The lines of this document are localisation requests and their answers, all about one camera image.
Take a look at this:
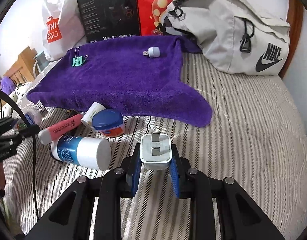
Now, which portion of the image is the pink flashlight tube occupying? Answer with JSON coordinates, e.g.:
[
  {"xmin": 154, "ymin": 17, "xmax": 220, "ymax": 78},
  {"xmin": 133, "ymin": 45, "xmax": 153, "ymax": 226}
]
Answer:
[{"xmin": 38, "ymin": 114, "xmax": 83, "ymax": 145}]

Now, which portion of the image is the blue white cylindrical bottle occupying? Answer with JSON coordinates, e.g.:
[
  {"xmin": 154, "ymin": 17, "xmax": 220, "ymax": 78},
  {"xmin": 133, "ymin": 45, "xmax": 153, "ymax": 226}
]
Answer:
[{"xmin": 50, "ymin": 135, "xmax": 112, "ymax": 171}]

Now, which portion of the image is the white USB wall charger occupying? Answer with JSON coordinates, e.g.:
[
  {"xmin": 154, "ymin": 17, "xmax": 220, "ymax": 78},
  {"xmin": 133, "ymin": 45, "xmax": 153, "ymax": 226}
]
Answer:
[{"xmin": 140, "ymin": 132, "xmax": 172, "ymax": 171}]

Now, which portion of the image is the blue lid vaseline jar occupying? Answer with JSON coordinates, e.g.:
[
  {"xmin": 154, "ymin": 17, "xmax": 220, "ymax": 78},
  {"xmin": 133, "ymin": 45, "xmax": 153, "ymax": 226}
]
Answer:
[{"xmin": 92, "ymin": 109, "xmax": 125, "ymax": 137}]

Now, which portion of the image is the small white cream tube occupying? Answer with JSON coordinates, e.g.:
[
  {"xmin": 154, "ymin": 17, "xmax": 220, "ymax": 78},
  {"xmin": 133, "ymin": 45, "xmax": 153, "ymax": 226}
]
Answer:
[{"xmin": 81, "ymin": 102, "xmax": 106, "ymax": 132}]

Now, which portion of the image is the floral pillow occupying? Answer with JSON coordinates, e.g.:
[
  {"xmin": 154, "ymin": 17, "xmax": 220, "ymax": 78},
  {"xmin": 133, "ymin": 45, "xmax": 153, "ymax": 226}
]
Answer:
[{"xmin": 0, "ymin": 81, "xmax": 33, "ymax": 122}]

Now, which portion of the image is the wooden headboard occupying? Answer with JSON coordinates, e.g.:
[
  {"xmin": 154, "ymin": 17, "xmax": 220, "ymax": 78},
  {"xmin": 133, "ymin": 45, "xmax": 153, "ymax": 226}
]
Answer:
[{"xmin": 0, "ymin": 47, "xmax": 37, "ymax": 95}]

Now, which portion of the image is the teal thermos jug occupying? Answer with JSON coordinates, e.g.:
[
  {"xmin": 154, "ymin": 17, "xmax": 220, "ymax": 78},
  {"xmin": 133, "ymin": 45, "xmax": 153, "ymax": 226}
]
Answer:
[{"xmin": 32, "ymin": 52, "xmax": 50, "ymax": 78}]

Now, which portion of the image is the teal binder clip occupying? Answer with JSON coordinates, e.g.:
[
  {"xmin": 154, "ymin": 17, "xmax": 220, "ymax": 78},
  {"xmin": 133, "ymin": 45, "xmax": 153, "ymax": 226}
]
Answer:
[{"xmin": 72, "ymin": 47, "xmax": 88, "ymax": 67}]

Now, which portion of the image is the purple fleece towel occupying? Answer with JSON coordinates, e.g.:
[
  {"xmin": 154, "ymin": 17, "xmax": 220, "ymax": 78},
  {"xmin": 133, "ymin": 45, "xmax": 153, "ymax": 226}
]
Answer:
[{"xmin": 26, "ymin": 36, "xmax": 213, "ymax": 127}]

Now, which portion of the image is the white Miniso plastic bag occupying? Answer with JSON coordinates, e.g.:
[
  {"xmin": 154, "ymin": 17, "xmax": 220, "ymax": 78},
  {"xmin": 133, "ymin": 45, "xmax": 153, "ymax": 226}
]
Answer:
[{"xmin": 42, "ymin": 0, "xmax": 85, "ymax": 61}]

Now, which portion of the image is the small white USB light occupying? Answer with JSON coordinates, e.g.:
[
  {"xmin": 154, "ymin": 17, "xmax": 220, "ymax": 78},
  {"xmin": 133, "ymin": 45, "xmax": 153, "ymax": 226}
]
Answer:
[{"xmin": 143, "ymin": 47, "xmax": 160, "ymax": 58}]

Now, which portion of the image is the grey Nike sling bag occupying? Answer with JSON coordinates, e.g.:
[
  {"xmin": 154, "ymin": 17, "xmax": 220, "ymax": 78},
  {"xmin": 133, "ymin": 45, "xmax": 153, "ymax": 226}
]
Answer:
[{"xmin": 166, "ymin": 0, "xmax": 290, "ymax": 75}]

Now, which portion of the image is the black headset box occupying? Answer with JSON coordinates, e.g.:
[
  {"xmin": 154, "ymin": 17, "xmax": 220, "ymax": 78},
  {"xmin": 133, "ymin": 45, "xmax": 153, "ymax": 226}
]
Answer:
[{"xmin": 77, "ymin": 0, "xmax": 140, "ymax": 43}]

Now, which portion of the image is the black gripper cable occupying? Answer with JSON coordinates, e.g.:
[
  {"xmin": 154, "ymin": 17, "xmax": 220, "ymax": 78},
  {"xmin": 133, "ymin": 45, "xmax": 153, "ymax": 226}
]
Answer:
[{"xmin": 0, "ymin": 87, "xmax": 40, "ymax": 222}]

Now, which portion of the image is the wooden door frame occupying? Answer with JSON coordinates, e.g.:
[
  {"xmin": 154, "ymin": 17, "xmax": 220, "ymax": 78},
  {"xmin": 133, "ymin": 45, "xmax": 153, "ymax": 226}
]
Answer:
[{"xmin": 279, "ymin": 0, "xmax": 304, "ymax": 79}]

